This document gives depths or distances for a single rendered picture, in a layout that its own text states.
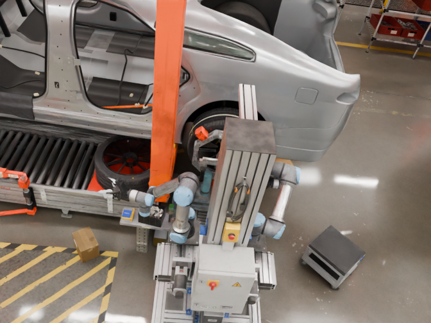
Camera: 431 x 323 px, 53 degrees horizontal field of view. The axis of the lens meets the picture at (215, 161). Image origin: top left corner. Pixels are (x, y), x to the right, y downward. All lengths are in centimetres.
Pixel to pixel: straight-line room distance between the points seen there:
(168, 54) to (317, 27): 273
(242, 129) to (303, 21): 314
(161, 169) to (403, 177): 315
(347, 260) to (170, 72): 226
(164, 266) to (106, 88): 205
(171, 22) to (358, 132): 377
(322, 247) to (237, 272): 155
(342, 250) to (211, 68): 196
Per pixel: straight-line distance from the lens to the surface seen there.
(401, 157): 587
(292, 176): 312
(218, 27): 342
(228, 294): 278
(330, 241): 409
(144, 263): 402
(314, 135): 386
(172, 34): 272
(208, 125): 360
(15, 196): 434
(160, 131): 318
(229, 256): 265
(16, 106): 416
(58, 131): 472
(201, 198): 421
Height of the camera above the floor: 343
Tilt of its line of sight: 44 degrees down
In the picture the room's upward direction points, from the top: 11 degrees clockwise
